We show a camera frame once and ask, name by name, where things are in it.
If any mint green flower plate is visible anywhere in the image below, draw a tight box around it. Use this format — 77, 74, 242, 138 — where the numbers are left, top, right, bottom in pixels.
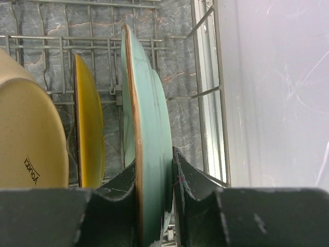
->
121, 24, 173, 246

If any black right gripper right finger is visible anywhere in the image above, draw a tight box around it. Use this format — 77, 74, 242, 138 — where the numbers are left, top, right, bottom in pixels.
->
173, 148, 328, 246

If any yellow ceramic plate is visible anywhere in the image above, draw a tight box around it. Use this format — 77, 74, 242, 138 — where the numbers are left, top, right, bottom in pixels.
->
74, 54, 105, 188

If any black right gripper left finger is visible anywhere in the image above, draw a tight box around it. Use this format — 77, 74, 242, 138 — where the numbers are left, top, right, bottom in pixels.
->
1, 164, 137, 246

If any grey wire dish rack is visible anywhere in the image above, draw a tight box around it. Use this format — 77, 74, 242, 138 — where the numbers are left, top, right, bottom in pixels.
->
1, 1, 230, 187

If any cream bird plate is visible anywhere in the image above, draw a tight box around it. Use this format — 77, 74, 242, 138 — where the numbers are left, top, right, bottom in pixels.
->
1, 50, 69, 188

